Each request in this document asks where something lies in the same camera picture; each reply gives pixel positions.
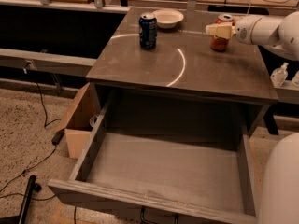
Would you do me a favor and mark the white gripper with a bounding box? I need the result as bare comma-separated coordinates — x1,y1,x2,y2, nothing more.
206,15,264,45

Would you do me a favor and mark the red coke can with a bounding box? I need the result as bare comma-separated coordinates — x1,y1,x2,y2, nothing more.
210,14,234,51

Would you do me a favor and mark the blue pepsi can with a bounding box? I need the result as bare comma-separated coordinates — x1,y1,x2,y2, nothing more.
139,12,157,49

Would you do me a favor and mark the open grey top drawer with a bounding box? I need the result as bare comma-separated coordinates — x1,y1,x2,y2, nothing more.
49,90,259,224

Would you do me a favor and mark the grey wooden cabinet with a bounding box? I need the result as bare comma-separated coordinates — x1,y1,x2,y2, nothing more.
86,8,278,132

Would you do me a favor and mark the white bowl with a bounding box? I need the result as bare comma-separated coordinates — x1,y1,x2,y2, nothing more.
153,9,184,29

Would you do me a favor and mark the clear sanitizer bottle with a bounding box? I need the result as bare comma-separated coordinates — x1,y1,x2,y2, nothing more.
270,63,289,87

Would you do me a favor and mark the tape roll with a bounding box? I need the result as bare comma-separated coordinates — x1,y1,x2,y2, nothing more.
89,115,98,128

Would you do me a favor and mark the cardboard box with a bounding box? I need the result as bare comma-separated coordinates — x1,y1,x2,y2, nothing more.
56,83,98,159

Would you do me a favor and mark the black power adapter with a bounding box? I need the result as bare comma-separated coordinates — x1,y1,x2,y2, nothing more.
51,129,64,146

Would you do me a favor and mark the black stand leg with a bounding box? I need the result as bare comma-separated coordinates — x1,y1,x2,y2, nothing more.
0,175,41,224

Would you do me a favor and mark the metal rail beam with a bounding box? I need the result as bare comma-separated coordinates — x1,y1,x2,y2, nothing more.
0,49,95,77

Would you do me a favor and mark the black floor cable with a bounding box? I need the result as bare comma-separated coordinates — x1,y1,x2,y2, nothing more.
0,81,62,203

